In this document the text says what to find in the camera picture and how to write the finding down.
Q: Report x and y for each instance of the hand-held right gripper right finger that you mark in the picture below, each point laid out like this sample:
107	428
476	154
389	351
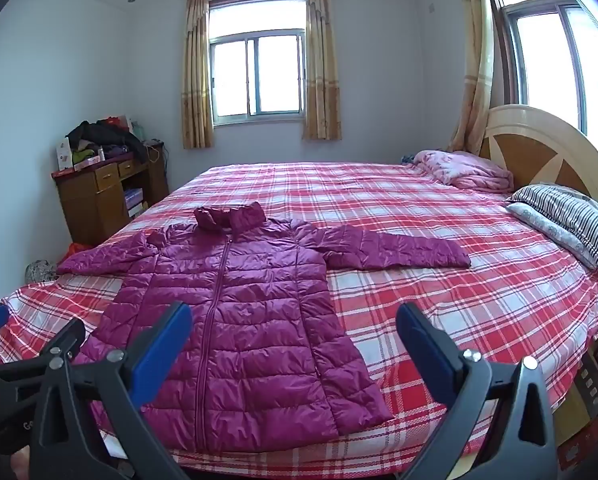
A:
424	355

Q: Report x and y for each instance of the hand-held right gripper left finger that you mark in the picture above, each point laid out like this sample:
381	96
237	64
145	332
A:
161	345

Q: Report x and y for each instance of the magenta down jacket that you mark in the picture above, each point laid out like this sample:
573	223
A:
259	320

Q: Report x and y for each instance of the pile of dark clothes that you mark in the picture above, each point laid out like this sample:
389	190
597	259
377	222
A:
104	135

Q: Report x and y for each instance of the grey patterned cloth bundle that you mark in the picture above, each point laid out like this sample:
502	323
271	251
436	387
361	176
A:
40	271

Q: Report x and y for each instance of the bed with red plaid sheet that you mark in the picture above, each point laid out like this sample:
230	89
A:
429	240

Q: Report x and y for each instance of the brown wooden desk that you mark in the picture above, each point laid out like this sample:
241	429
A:
94	205

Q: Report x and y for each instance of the stacked shoe boxes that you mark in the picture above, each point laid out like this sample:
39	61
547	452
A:
135	202

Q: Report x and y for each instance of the grey floral pillow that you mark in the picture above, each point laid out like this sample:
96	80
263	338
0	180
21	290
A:
544	226

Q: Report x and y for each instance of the pink flat box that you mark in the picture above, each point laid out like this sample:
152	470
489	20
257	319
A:
86	162

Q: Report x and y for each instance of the white printed box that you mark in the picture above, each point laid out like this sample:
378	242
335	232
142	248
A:
64	155

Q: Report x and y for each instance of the pink blanket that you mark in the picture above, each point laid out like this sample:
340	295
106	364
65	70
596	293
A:
469	170

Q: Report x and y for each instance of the blue cloth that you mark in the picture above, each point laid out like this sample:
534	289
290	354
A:
409	159

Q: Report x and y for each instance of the striped pillow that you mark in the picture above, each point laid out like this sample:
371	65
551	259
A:
574	215

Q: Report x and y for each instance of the red paper bag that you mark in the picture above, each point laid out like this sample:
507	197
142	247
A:
114	121

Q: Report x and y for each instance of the wooden bed headboard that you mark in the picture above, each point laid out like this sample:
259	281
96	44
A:
529	150

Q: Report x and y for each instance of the beige patterned curtain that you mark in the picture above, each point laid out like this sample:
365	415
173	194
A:
321	85
196	85
474	60

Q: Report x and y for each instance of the small sliding window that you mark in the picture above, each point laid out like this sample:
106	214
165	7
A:
274	75

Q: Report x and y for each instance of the large sliding window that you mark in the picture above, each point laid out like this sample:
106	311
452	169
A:
544	60

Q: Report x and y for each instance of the grey slotted rail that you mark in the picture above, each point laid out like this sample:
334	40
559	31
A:
590	380

